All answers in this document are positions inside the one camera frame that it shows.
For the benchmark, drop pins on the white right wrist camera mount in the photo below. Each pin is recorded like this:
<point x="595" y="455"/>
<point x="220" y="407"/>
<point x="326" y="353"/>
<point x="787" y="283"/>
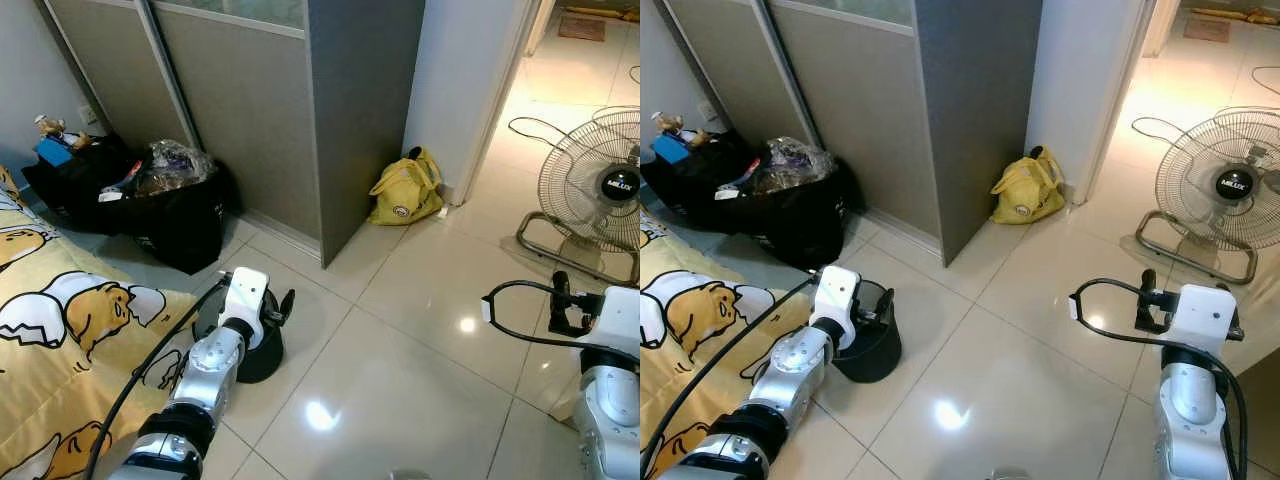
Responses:
<point x="620" y="315"/>
<point x="1205" y="315"/>

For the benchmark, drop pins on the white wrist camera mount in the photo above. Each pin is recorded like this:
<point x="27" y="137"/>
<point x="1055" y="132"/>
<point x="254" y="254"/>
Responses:
<point x="243" y="295"/>
<point x="835" y="295"/>
<point x="1205" y="315"/>
<point x="620" y="315"/>

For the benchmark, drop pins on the black round waste bin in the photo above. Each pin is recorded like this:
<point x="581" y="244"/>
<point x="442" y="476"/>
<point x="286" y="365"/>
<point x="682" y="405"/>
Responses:
<point x="875" y="360"/>
<point x="262" y="360"/>

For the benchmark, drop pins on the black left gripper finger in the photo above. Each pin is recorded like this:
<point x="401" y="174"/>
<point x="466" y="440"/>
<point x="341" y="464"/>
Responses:
<point x="289" y="305"/>
<point x="888" y="305"/>

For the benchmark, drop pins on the dark brown furniture panel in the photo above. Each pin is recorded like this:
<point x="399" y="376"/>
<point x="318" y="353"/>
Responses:
<point x="1262" y="420"/>

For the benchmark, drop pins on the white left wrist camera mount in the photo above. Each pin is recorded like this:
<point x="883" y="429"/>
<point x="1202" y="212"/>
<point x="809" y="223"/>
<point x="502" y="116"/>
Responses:
<point x="243" y="295"/>
<point x="835" y="295"/>

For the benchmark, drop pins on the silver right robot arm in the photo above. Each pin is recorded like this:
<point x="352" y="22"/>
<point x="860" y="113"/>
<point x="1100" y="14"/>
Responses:
<point x="610" y="410"/>
<point x="1190" y="400"/>

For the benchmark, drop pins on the white wall socket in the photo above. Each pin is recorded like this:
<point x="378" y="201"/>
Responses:
<point x="707" y="111"/>
<point x="88" y="115"/>

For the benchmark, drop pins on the yellow tote bag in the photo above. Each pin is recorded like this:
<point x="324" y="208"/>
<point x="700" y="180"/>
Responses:
<point x="405" y="195"/>
<point x="1028" y="193"/>

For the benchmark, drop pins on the white door frame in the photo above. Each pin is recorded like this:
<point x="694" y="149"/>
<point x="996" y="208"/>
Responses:
<point x="1125" y="90"/>
<point x="500" y="90"/>

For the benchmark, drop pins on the brown door mat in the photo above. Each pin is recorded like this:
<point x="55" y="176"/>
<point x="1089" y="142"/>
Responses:
<point x="1207" y="28"/>
<point x="582" y="27"/>

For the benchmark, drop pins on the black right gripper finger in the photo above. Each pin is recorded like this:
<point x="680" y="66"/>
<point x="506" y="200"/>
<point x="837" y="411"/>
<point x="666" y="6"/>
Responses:
<point x="1147" y="284"/>
<point x="560" y="285"/>

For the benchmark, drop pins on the metal floor fan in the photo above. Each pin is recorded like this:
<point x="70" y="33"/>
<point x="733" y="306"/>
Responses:
<point x="620" y="185"/>
<point x="1235" y="183"/>

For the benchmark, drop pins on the grey sliding door wardrobe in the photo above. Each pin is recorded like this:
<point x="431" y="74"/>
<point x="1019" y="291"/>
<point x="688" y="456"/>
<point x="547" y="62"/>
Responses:
<point x="250" y="120"/>
<point x="870" y="120"/>

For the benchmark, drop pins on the small brown toy figure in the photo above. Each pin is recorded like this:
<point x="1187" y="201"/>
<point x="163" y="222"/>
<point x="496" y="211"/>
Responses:
<point x="50" y="127"/>
<point x="668" y="124"/>

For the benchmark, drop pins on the clear crumpled plastic bag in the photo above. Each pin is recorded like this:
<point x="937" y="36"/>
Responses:
<point x="795" y="162"/>
<point x="175" y="165"/>

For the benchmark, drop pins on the small blue box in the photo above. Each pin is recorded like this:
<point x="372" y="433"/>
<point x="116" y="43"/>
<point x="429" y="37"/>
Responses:
<point x="55" y="152"/>
<point x="670" y="148"/>

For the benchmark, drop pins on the yellow cartoon egg print blanket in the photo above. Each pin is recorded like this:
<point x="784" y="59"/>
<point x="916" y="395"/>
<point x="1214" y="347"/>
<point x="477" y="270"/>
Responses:
<point x="670" y="400"/>
<point x="40" y="380"/>

